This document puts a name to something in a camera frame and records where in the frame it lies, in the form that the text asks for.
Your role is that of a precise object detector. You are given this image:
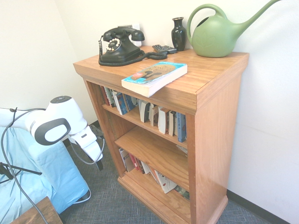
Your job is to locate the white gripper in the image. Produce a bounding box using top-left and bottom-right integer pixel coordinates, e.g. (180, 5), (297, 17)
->
(69, 127), (104, 171)

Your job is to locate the teal and red paperback book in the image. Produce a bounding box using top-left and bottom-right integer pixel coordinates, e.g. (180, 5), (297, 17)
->
(121, 61), (188, 98)

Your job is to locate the lower shelf row of books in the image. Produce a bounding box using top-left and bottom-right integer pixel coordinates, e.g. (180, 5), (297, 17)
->
(149, 166), (178, 194)

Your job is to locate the white and red paperback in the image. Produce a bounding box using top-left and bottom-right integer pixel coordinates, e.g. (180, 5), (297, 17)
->
(118, 147), (135, 173)

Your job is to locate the red spine paperback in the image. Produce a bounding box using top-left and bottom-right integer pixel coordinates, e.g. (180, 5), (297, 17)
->
(128, 153), (151, 175)

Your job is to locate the light blue cloth cover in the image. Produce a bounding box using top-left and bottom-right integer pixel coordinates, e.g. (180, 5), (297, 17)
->
(0, 127), (91, 224)

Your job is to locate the white and blue paperback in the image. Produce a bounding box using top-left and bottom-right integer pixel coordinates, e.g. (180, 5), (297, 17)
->
(112, 90), (128, 116)

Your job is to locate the blue cover paperback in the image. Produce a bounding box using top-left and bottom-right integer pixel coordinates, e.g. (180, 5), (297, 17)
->
(122, 93), (138, 112)

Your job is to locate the dark spine paperback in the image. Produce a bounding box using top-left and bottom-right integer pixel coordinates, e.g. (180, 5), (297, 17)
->
(104, 87), (117, 108)

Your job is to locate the black cover paperback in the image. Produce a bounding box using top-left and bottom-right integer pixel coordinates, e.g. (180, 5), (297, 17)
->
(138, 98), (151, 123)

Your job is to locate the red spine book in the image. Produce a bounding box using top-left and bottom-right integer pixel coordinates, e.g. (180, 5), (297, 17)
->
(100, 85), (110, 106)

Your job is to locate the cream pages paperback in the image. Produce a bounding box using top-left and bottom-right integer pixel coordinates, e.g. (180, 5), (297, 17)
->
(149, 103), (160, 127)
(157, 106), (171, 135)
(168, 110), (178, 137)

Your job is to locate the dark wooden table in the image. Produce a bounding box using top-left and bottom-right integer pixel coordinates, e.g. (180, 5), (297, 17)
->
(9, 196), (64, 224)

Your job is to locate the green camouflage book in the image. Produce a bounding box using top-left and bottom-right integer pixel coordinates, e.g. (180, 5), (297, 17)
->
(173, 185), (190, 201)

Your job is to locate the blue spine book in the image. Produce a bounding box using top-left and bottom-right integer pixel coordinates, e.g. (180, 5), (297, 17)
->
(175, 112), (187, 143)

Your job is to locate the wooden bookshelf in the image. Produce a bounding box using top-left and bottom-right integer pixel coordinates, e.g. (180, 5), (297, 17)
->
(73, 45), (249, 224)

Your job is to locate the black rotary telephone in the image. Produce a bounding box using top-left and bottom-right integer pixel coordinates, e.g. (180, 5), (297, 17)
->
(98, 27), (168, 67)

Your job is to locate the black remote control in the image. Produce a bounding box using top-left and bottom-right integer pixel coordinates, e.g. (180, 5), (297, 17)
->
(152, 44), (178, 55)

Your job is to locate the black ceramic vase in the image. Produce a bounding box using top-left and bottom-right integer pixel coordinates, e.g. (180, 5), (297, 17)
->
(171, 17), (187, 51)

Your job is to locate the green plastic watering can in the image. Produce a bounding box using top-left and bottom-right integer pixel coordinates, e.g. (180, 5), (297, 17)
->
(186, 0), (285, 58)

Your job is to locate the white power cable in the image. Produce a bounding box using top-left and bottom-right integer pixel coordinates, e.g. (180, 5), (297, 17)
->
(74, 189), (92, 204)

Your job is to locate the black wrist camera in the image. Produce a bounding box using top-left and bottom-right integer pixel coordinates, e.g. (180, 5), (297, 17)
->
(89, 124), (105, 142)

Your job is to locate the black camera tripod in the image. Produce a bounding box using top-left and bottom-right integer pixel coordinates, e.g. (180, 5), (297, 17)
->
(0, 162), (43, 185)

